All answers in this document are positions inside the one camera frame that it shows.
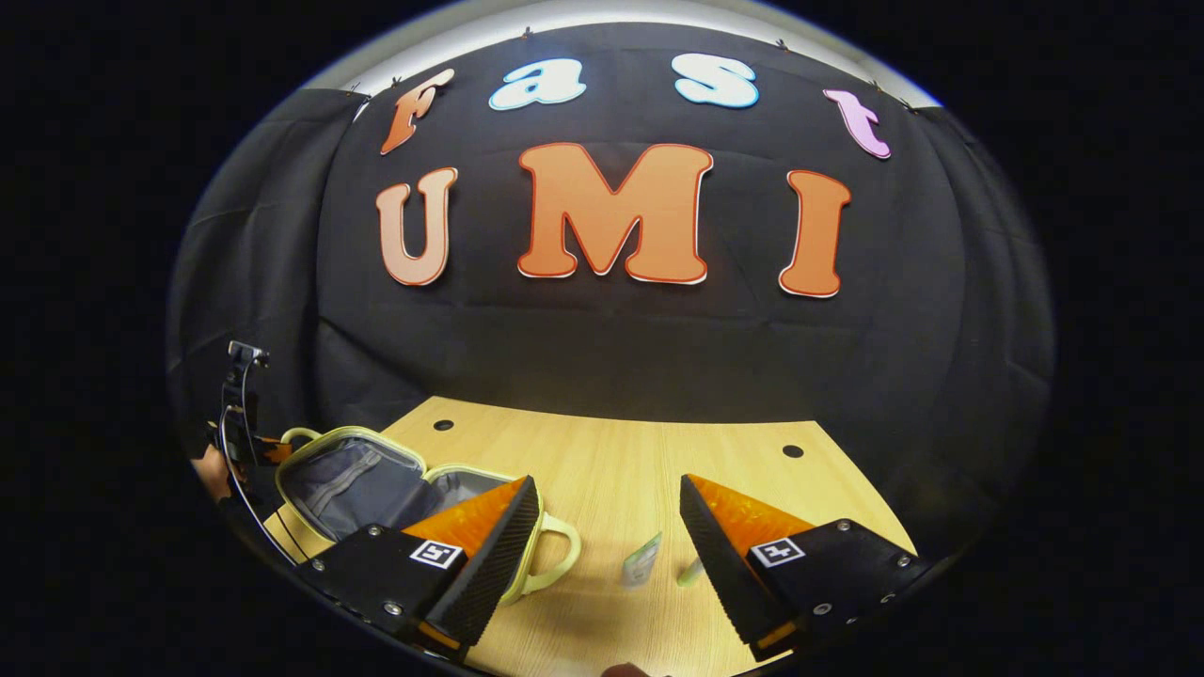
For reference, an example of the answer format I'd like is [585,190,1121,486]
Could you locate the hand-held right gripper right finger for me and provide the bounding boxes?
[679,473,932,662]

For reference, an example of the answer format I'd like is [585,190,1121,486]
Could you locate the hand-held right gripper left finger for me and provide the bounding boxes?
[299,475,544,662]

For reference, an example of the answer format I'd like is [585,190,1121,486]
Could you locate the small green white sachet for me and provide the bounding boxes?
[621,532,663,589]

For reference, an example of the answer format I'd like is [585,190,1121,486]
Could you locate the small cream suitcase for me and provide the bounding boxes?
[263,426,582,607]

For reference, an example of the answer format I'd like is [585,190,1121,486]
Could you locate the black cable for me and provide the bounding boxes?
[218,340,304,567]

